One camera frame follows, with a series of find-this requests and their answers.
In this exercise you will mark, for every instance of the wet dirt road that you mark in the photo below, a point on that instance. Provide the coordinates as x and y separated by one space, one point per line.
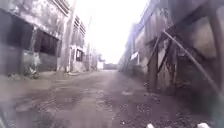
100 96

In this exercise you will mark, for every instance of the dark building with wooden struts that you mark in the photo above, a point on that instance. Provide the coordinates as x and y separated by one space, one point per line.
180 43

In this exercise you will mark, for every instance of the robot's own part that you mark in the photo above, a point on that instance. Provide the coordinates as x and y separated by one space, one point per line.
150 126
202 125

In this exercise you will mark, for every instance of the weathered grey building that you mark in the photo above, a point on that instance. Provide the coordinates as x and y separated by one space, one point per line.
40 36

